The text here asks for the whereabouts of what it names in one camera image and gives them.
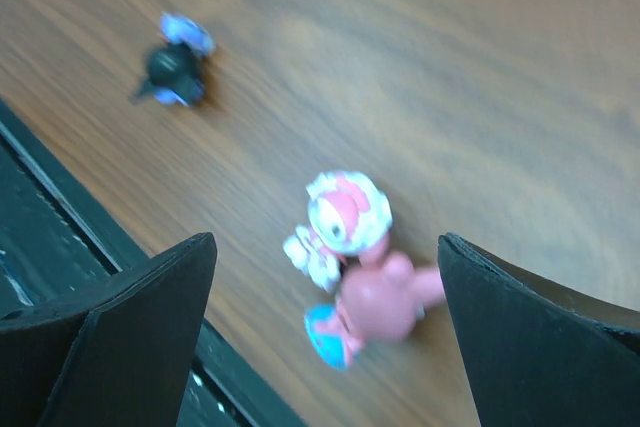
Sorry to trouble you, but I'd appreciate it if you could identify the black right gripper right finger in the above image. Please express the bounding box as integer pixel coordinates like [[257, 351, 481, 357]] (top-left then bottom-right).
[[438, 233, 639, 427]]

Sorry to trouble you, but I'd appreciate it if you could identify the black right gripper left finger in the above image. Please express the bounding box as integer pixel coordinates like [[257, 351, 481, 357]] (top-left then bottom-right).
[[1, 233, 217, 426]]

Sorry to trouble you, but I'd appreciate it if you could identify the pink bunny blue skirt toy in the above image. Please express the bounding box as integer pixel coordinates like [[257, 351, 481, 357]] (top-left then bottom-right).
[[304, 251, 445, 370]]

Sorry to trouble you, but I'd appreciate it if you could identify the pink bunny white bonnet toy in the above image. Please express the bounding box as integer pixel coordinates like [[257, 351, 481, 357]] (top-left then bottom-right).
[[283, 170, 393, 292]]

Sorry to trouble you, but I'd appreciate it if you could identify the black imp toy left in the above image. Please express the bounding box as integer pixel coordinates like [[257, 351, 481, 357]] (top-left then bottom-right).
[[132, 12, 216, 107]]

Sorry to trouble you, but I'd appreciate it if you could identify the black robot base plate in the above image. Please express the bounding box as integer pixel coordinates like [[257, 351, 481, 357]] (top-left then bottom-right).
[[0, 99, 301, 427]]

